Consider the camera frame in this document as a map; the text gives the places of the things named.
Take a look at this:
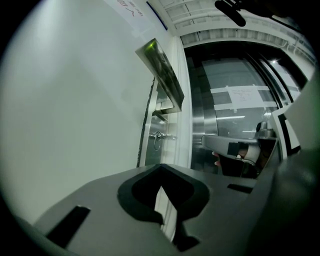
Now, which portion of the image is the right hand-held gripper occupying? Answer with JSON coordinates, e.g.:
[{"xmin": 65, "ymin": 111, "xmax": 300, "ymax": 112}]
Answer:
[{"xmin": 201, "ymin": 120, "xmax": 277, "ymax": 179}]

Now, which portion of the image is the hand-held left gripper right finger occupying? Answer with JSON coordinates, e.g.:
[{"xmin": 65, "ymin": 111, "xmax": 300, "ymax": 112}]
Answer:
[{"xmin": 161, "ymin": 163, "xmax": 258, "ymax": 256}]

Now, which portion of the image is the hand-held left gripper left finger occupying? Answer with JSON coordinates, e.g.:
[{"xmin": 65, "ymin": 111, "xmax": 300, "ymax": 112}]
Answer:
[{"xmin": 34, "ymin": 163, "xmax": 181, "ymax": 256}]

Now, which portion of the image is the white door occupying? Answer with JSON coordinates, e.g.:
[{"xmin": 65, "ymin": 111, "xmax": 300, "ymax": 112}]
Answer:
[{"xmin": 0, "ymin": 0, "xmax": 194, "ymax": 226}]

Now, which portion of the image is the black-framed glass double door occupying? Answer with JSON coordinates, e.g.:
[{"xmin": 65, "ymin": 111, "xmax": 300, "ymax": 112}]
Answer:
[{"xmin": 179, "ymin": 37, "xmax": 316, "ymax": 176}]

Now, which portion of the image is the blue door sign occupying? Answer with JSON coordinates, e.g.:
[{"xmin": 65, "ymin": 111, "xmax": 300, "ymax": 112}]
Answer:
[{"xmin": 146, "ymin": 0, "xmax": 169, "ymax": 32}]

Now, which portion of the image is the red-lettered paper door notice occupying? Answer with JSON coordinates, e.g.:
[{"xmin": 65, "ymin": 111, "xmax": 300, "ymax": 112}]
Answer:
[{"xmin": 103, "ymin": 0, "xmax": 156, "ymax": 39}]

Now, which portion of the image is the person's right hand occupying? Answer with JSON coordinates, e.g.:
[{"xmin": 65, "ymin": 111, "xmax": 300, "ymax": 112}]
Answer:
[{"xmin": 211, "ymin": 150, "xmax": 222, "ymax": 168}]

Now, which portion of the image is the taped white paper notice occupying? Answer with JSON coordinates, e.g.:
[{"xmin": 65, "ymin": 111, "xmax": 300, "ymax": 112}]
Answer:
[{"xmin": 210, "ymin": 85, "xmax": 271, "ymax": 113}]

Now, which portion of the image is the silver door lever handle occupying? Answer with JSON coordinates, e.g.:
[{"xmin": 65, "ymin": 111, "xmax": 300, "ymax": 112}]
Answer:
[{"xmin": 134, "ymin": 37, "xmax": 186, "ymax": 114}]

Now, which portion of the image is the black head-mounted camera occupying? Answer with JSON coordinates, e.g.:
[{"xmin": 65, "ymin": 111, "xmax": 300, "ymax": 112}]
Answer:
[{"xmin": 214, "ymin": 0, "xmax": 247, "ymax": 28}]

